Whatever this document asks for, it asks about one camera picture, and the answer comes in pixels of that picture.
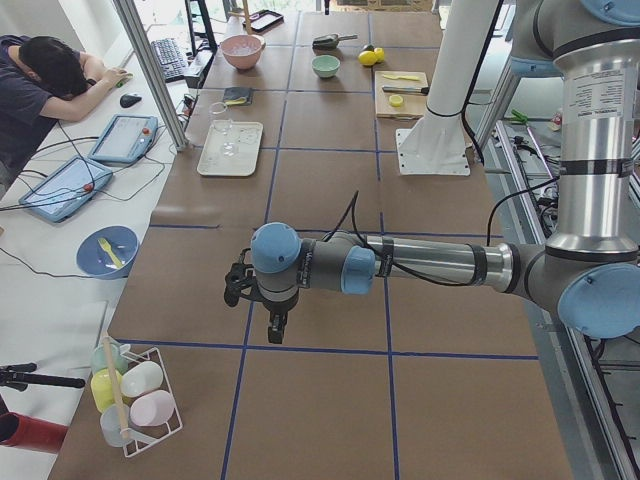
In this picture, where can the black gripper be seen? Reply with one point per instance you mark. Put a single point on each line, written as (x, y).
(275, 308)

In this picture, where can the green bowl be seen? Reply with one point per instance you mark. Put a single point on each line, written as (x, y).
(325, 66)

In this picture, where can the metal ice scoop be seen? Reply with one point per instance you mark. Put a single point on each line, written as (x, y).
(331, 41)

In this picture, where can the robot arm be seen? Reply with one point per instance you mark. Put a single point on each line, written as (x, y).
(586, 273)

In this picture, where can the blue bowl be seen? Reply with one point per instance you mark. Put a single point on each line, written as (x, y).
(93, 261)

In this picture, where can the pink bowl with ice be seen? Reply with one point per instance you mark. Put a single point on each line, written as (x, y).
(243, 51)

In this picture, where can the white cup in rack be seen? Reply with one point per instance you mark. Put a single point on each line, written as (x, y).
(141, 379)

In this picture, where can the pink cup in rack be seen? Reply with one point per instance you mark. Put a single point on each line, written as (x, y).
(152, 409)

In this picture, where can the white bear tray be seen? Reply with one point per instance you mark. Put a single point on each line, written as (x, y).
(247, 136)

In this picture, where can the yellow cup in rack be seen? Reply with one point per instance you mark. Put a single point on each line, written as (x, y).
(101, 389)

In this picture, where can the yellow plastic fork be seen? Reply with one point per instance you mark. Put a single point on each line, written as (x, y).
(108, 249)

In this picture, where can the grey cup in rack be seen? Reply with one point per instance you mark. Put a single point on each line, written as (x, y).
(111, 428)

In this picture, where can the wine glass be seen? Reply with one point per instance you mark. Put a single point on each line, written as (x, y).
(222, 123)

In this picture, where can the grey folded cloth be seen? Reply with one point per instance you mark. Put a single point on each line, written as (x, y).
(237, 96)

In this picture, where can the far blue teach pendant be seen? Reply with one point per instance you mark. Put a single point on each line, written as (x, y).
(125, 139)

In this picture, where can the blue teach pendant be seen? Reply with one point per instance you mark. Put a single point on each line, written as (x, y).
(67, 189)
(125, 139)

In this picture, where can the wooden cutting board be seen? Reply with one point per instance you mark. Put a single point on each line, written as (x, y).
(400, 94)

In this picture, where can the near blue teach pendant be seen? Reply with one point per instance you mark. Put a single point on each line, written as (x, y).
(67, 189)

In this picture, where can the half lemon slice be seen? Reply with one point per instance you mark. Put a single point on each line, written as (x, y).
(396, 100)

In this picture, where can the black tripod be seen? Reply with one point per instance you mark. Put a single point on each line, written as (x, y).
(20, 376)

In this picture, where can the black computer mouse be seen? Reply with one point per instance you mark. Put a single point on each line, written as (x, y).
(129, 100)

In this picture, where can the yellow plastic knife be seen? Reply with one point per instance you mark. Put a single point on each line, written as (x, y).
(402, 77)

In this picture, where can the yellow lemon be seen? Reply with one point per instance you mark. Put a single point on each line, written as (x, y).
(367, 58)
(379, 54)

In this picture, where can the red cylinder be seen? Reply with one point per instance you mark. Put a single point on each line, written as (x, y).
(24, 432)

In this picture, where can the black keyboard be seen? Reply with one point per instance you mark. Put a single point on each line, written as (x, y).
(171, 59)

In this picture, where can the wooden stand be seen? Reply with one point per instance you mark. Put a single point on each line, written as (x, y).
(247, 15)

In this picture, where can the person in dark shirt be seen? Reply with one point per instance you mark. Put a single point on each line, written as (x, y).
(43, 81)

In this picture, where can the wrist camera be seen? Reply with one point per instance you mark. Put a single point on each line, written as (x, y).
(240, 282)

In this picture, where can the white wire cup rack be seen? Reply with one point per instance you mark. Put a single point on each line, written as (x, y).
(144, 437)

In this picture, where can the white camera pole base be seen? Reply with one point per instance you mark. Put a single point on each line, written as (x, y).
(436, 144)

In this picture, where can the metal handled knife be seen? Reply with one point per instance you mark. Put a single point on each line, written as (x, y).
(406, 90)

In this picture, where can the aluminium frame post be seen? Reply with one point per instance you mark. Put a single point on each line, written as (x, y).
(132, 24)

